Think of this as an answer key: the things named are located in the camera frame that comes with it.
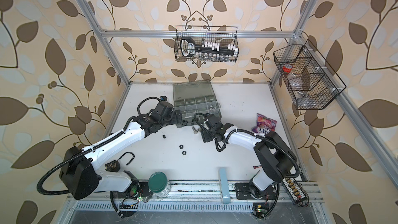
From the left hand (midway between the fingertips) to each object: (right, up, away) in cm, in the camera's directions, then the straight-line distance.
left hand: (173, 113), depth 83 cm
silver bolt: (+11, -12, +11) cm, 20 cm away
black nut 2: (+5, -22, +4) cm, 23 cm away
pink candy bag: (+54, -8, +10) cm, 55 cm away
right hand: (+19, -13, +8) cm, 24 cm away
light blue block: (+27, -35, -12) cm, 46 cm away
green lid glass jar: (-3, -29, -16) cm, 33 cm away
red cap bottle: (+64, +25, +4) cm, 69 cm away
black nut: (+4, -20, +6) cm, 21 cm away
